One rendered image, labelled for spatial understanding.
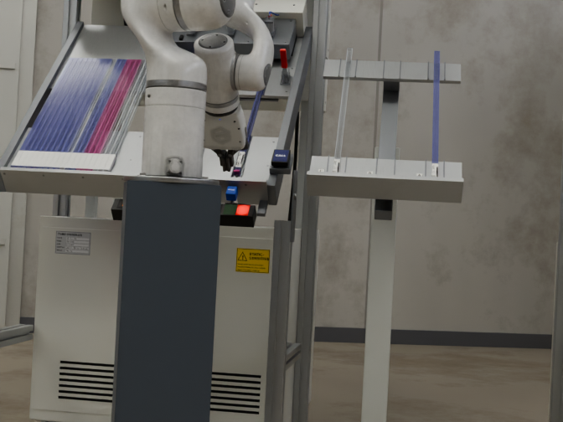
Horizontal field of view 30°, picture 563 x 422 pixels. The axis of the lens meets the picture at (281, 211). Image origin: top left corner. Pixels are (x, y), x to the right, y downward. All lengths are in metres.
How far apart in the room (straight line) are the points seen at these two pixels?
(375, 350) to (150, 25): 0.96
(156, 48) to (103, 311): 1.03
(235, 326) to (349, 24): 3.28
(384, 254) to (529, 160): 3.64
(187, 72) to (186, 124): 0.10
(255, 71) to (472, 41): 3.92
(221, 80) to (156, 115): 0.23
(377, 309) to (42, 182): 0.87
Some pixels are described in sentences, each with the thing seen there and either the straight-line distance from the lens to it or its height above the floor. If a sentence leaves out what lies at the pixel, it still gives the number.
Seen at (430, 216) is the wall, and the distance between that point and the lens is 5.90.
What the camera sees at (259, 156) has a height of 0.79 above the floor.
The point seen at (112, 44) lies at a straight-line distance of 3.08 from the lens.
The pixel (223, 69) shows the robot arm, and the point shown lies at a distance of 2.21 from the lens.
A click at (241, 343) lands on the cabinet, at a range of 2.81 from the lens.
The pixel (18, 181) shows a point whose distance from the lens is 2.66.
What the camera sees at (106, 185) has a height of 0.70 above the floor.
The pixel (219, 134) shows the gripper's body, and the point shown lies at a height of 0.82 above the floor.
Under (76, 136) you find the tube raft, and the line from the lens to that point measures 2.72.
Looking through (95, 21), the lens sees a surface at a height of 1.22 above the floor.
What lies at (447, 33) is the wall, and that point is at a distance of 6.01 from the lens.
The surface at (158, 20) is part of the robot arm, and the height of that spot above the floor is 1.02.
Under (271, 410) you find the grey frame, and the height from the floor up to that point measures 0.19.
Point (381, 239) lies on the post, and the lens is 2.52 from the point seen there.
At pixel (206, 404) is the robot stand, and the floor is 0.28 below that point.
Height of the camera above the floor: 0.63
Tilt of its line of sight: 1 degrees up
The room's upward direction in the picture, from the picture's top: 3 degrees clockwise
